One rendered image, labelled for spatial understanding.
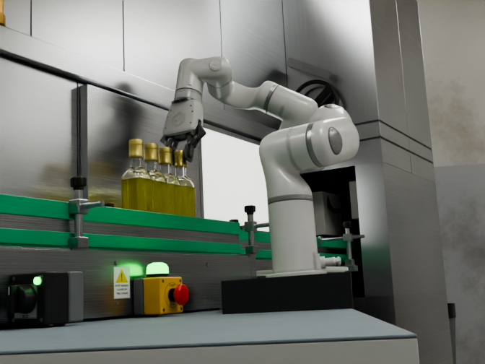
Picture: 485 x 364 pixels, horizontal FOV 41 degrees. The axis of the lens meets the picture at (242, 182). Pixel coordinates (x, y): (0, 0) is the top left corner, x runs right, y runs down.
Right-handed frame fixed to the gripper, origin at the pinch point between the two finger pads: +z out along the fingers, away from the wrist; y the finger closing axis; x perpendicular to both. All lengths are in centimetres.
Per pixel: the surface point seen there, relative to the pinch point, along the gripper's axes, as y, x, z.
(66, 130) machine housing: -15.6, -25.4, 1.9
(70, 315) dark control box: 22, -49, 53
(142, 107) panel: -12.2, -4.2, -14.7
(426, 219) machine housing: 24, 140, -28
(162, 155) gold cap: -0.2, -6.7, 3.0
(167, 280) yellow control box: 22, -25, 41
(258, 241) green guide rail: 4.2, 35.9, 12.9
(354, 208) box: 7, 102, -21
